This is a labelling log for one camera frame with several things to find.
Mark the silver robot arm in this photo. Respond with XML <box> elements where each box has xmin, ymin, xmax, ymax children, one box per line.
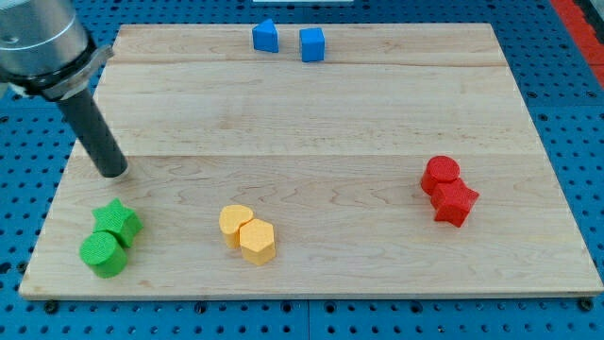
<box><xmin>1</xmin><ymin>0</ymin><xmax>113</xmax><ymax>101</ymax></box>

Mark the wooden board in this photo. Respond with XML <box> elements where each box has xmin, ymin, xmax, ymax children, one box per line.
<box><xmin>19</xmin><ymin>24</ymin><xmax>603</xmax><ymax>300</ymax></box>

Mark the yellow hexagon block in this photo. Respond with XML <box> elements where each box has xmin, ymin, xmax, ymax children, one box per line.
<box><xmin>240</xmin><ymin>218</ymin><xmax>276</xmax><ymax>265</ymax></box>

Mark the yellow heart block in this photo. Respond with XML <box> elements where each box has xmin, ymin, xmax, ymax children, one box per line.
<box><xmin>219</xmin><ymin>205</ymin><xmax>254</xmax><ymax>248</ymax></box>

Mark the blue cube block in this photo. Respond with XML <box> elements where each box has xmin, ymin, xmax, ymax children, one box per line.
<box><xmin>299</xmin><ymin>27</ymin><xmax>326</xmax><ymax>62</ymax></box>

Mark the red cylinder block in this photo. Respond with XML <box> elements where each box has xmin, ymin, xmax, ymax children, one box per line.
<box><xmin>420</xmin><ymin>155</ymin><xmax>461</xmax><ymax>196</ymax></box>

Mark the blue triangle block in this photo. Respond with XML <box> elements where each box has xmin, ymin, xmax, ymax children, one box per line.
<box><xmin>251</xmin><ymin>19</ymin><xmax>279</xmax><ymax>53</ymax></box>

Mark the red star block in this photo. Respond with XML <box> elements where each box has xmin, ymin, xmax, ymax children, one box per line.
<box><xmin>430</xmin><ymin>178</ymin><xmax>479</xmax><ymax>228</ymax></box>

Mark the green star block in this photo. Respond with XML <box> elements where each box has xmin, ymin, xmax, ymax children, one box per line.
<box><xmin>92</xmin><ymin>198</ymin><xmax>143</xmax><ymax>248</ymax></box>

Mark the green cylinder block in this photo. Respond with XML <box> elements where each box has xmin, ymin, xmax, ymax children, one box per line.
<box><xmin>79</xmin><ymin>231</ymin><xmax>127</xmax><ymax>279</ymax></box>

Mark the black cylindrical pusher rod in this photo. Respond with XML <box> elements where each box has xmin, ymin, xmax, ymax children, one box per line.
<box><xmin>57</xmin><ymin>89</ymin><xmax>127</xmax><ymax>178</ymax></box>

